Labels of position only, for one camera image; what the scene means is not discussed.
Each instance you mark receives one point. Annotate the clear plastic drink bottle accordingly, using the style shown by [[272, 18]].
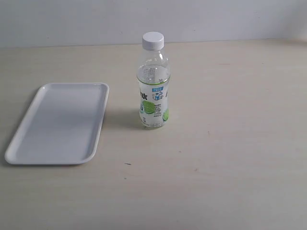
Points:
[[153, 76]]

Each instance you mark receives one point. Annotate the white bottle cap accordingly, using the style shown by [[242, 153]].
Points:
[[153, 41]]

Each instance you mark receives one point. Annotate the white rectangular tray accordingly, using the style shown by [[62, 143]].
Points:
[[61, 126]]

